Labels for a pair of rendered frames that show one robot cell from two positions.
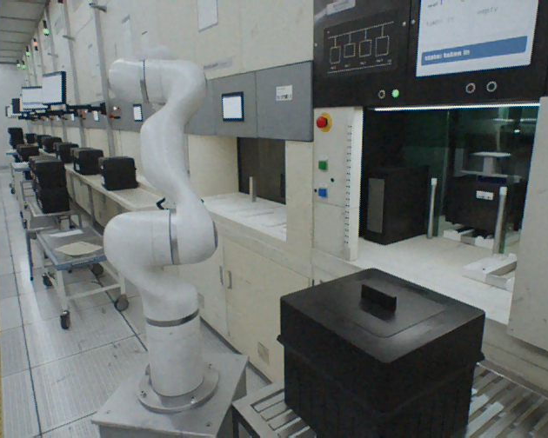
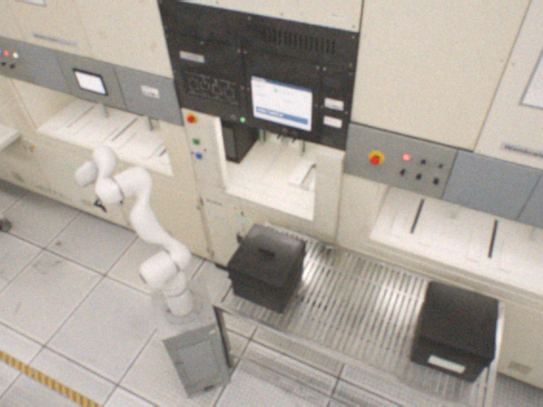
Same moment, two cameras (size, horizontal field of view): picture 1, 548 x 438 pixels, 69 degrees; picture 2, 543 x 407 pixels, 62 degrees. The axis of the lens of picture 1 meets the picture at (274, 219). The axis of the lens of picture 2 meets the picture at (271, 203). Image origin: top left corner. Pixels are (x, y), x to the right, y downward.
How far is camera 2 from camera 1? 146 cm
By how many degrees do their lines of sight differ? 40
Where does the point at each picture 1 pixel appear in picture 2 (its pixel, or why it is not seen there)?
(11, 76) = not seen: outside the picture
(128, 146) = not seen: outside the picture
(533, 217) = (317, 191)
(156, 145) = (148, 228)
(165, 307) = (179, 289)
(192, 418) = (201, 318)
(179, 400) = (190, 314)
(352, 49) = (206, 86)
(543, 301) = (324, 218)
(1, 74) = not seen: outside the picture
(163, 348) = (180, 302)
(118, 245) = (156, 281)
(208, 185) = (50, 106)
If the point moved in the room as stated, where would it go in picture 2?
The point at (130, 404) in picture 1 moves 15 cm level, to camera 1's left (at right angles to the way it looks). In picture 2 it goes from (169, 326) to (140, 340)
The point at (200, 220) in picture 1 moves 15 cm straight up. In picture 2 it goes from (184, 253) to (178, 231)
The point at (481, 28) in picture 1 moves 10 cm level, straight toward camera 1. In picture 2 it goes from (287, 107) to (289, 121)
